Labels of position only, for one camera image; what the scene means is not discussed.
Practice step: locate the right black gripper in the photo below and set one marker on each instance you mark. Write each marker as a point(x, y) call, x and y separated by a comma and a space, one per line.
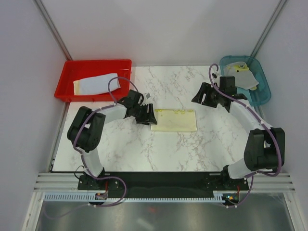
point(206, 88)

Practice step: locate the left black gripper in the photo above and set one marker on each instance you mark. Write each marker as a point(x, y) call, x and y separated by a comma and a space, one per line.
point(149, 117)

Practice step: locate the pale yellow patterned towel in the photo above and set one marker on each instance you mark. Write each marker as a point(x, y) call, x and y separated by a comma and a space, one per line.
point(175, 120)

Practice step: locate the light blue towel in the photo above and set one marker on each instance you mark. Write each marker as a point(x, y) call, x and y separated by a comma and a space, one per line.
point(99, 84)

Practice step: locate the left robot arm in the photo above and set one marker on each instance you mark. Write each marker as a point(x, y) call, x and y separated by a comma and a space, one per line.
point(86, 129)

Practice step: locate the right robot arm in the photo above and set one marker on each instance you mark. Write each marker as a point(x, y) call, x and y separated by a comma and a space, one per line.
point(265, 148)

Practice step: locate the grey white towel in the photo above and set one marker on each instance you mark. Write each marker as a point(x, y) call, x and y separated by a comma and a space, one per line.
point(244, 78)

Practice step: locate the teal plastic basket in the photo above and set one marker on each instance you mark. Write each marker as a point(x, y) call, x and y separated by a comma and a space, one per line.
point(261, 94)

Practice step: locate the red plastic tray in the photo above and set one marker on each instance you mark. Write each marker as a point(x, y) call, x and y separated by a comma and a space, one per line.
point(80, 69)

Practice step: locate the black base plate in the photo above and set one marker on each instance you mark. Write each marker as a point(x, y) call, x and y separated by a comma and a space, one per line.
point(161, 183)

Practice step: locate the white slotted cable duct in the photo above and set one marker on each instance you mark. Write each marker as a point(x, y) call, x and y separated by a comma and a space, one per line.
point(93, 197)

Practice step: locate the right aluminium frame post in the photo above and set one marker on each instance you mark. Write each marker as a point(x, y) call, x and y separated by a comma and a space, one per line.
point(269, 26)

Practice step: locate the aluminium frame post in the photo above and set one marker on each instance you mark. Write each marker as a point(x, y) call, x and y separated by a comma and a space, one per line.
point(52, 28)
point(269, 26)

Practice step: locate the left aluminium frame post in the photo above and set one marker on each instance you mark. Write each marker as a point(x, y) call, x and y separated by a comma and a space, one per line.
point(52, 28)

